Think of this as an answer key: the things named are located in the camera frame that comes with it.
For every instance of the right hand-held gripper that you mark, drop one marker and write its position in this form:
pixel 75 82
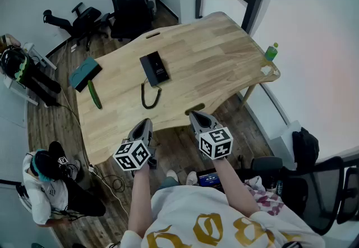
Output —
pixel 216 143

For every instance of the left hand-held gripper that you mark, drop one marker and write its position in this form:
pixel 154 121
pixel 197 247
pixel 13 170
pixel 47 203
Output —
pixel 131 155

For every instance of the black telephone handset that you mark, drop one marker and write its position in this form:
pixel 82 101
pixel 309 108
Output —
pixel 148 71

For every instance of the person's right forearm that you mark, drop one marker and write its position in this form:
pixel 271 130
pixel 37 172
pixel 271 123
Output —
pixel 232 188

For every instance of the person's left forearm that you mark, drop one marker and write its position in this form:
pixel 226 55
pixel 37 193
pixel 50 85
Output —
pixel 138 202

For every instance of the black desk telephone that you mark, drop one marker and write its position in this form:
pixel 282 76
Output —
pixel 158 67

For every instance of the person's left shoe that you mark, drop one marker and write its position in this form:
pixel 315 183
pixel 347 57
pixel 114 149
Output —
pixel 172 175

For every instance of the person's shoe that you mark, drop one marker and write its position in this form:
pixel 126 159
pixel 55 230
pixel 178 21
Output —
pixel 191 178
pixel 172 175

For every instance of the wooden table leg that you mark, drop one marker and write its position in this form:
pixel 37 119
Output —
pixel 248 95

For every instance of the person's right shoe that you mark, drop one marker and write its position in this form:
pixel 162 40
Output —
pixel 191 178

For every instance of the black tablet screen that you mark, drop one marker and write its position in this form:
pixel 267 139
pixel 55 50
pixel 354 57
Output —
pixel 207 179

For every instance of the green cucumber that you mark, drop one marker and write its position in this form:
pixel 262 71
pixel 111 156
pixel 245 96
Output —
pixel 94 94

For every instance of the white power strip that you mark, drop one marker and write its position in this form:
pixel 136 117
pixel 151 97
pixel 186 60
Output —
pixel 92 169

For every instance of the teal flat box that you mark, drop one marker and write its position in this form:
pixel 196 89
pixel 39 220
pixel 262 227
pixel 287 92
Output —
pixel 82 74

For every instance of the white box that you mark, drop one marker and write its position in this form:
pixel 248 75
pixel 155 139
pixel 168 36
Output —
pixel 283 143

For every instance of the person's white printed shirt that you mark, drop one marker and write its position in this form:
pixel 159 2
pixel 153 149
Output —
pixel 182 213

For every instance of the green drink bottle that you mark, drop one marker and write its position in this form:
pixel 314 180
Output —
pixel 271 53

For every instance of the floral cloth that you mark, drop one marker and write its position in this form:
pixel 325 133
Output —
pixel 266 199

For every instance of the black backpack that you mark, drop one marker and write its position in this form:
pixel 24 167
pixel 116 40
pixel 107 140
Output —
pixel 305 148

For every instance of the black upright office chair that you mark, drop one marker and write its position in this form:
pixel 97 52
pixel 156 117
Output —
pixel 129 8

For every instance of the black tipped-over office chair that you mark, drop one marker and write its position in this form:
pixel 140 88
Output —
pixel 82 21

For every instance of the white desk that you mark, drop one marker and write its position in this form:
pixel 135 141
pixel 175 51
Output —
pixel 39 57

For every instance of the black mesh chair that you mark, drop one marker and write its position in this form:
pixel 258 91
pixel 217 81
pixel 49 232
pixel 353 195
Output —
pixel 317 193

